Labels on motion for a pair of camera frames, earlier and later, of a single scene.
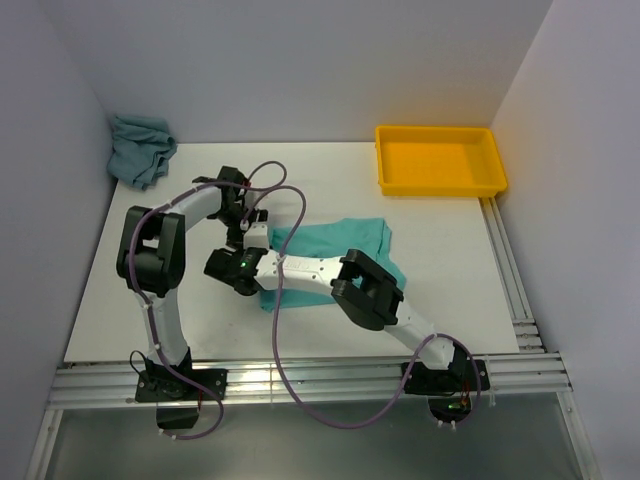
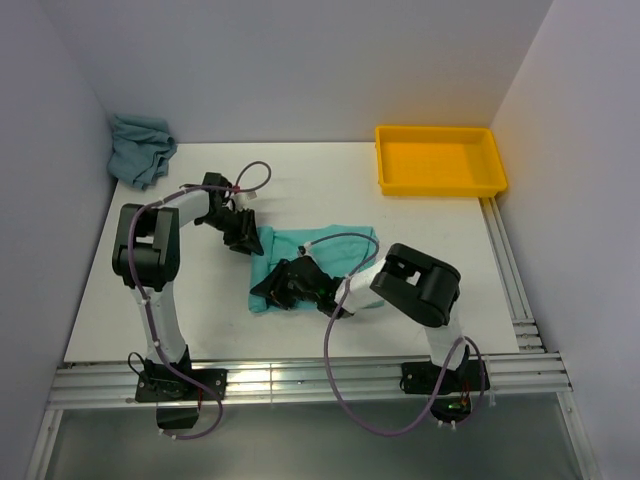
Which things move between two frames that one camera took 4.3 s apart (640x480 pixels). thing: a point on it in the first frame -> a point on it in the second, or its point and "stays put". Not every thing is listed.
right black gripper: (242, 252) -> (268, 286)
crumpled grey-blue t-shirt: (142, 149) stays put
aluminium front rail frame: (115, 387) stays put
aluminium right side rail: (532, 369) stays put
